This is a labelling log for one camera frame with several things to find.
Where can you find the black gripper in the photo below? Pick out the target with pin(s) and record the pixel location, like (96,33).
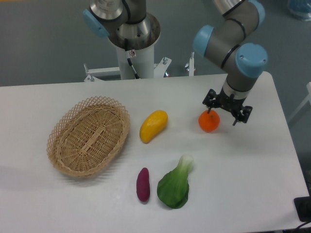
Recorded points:
(228,103)

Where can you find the orange fruit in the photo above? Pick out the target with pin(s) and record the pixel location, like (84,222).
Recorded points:
(209,121)

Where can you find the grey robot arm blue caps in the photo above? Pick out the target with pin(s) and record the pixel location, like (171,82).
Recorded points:
(134,32)

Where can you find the yellow mango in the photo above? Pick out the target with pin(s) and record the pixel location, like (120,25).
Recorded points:
(154,124)

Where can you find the green bok choy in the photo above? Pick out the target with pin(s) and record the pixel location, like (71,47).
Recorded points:
(173,188)

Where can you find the purple sweet potato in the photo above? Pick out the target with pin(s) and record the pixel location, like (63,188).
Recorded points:
(143,185)

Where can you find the blue object top right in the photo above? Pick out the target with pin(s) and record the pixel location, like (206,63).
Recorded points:
(300,9)

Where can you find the black device at table edge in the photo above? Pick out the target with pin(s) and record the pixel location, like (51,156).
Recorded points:
(303,208)

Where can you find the woven wicker basket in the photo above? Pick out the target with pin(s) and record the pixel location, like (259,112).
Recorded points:
(88,137)

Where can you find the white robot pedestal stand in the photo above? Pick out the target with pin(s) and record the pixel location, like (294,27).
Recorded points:
(133,64)

